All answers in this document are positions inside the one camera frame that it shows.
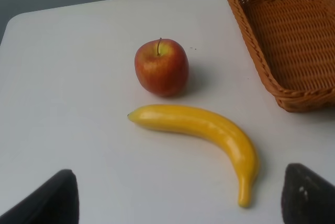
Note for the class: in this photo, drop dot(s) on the red yellow apple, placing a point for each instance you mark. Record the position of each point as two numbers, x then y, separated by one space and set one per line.
162 67

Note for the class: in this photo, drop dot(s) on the brown wicker basket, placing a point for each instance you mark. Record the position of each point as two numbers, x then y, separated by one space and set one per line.
291 43

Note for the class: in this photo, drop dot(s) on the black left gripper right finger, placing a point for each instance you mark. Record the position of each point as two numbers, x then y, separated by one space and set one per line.
306 196

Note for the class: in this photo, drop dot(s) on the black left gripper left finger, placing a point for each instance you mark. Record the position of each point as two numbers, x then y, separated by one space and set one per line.
55 201

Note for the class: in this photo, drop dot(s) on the yellow banana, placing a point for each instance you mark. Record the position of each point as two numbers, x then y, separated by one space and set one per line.
211 126

